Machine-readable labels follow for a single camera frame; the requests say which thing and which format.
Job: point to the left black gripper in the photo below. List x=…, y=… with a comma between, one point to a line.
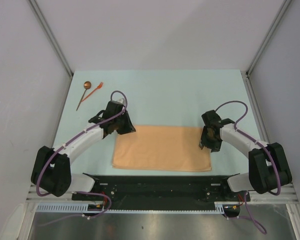
x=129, y=128

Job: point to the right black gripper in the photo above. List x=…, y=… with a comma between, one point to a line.
x=215, y=147

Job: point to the orange cloth napkin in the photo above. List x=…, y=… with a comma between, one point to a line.
x=162, y=148

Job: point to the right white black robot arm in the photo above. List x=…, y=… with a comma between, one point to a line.
x=268, y=168

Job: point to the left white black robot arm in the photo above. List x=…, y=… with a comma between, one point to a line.
x=52, y=174

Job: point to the orange plastic fork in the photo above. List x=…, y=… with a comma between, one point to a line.
x=93, y=91

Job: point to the copper spoon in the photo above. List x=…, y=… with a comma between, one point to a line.
x=87, y=85

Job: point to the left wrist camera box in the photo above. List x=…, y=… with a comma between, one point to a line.
x=123, y=102

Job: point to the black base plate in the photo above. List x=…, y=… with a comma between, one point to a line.
x=162, y=193

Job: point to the slotted cable duct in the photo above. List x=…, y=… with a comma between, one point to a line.
x=86, y=208

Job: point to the left aluminium frame post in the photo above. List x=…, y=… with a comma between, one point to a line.
x=39, y=15

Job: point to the aluminium frame post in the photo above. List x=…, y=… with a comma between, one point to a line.
x=39, y=15
x=269, y=35

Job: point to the right aluminium frame post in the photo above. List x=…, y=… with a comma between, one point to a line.
x=269, y=35

